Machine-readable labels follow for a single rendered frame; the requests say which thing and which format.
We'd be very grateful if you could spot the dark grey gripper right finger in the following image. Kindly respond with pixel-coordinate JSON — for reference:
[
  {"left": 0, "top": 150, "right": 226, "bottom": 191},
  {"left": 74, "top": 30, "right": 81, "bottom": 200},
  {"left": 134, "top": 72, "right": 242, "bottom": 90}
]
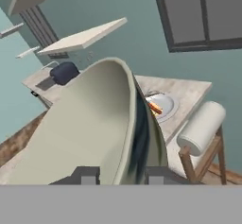
[{"left": 145, "top": 166, "right": 192, "bottom": 186}]

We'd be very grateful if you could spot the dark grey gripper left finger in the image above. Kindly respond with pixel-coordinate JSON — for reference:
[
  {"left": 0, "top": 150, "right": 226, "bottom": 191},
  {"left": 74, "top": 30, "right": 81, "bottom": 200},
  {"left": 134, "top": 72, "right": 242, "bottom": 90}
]
[{"left": 50, "top": 166, "right": 101, "bottom": 186}]

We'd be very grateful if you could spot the pale grey-green bowl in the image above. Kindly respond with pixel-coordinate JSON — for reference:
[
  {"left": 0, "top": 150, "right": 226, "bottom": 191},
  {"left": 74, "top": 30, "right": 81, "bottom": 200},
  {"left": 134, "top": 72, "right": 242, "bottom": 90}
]
[{"left": 7, "top": 57, "right": 169, "bottom": 186}]

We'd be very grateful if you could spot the orange cooked food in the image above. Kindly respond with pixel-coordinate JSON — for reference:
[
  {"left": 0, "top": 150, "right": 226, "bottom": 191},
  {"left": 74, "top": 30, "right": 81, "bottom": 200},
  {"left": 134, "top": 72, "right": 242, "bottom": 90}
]
[{"left": 148, "top": 101, "right": 164, "bottom": 118}]

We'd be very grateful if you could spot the white plate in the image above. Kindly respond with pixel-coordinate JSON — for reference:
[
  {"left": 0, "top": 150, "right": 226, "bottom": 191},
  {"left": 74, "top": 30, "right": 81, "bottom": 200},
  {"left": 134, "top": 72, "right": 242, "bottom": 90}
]
[{"left": 145, "top": 92, "right": 181, "bottom": 124}]

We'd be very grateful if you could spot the wooden stool with white cushion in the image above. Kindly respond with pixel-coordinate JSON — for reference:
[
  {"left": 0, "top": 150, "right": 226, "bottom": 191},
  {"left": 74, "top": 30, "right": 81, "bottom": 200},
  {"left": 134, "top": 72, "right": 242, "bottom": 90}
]
[{"left": 165, "top": 100, "right": 228, "bottom": 185}]

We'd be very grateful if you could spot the dark blue toaster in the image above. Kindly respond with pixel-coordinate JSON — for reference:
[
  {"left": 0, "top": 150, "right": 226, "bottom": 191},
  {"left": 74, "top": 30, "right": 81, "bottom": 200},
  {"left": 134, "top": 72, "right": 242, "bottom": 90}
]
[{"left": 49, "top": 61, "right": 80, "bottom": 86}]

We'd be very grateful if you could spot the dark slatted window blind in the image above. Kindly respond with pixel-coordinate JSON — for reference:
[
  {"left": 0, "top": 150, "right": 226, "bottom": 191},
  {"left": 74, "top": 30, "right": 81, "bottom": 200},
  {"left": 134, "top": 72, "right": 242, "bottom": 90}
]
[{"left": 19, "top": 5, "right": 70, "bottom": 60}]

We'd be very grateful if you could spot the dark framed window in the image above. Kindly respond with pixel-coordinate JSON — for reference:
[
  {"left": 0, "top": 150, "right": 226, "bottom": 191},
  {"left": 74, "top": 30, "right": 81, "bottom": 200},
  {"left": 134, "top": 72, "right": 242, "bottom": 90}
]
[{"left": 151, "top": 0, "right": 242, "bottom": 53}]

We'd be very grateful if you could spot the counter cabinet with dark handle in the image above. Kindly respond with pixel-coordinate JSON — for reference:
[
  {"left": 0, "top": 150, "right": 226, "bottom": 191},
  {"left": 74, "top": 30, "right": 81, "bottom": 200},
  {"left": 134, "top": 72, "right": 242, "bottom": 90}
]
[{"left": 29, "top": 88, "right": 53, "bottom": 110}]

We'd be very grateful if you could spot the small white wall shelf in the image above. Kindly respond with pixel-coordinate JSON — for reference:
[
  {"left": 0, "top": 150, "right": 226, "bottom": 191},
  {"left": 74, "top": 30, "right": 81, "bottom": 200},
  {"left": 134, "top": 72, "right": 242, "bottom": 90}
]
[
  {"left": 15, "top": 45, "right": 42, "bottom": 60},
  {"left": 0, "top": 22, "right": 25, "bottom": 40}
]

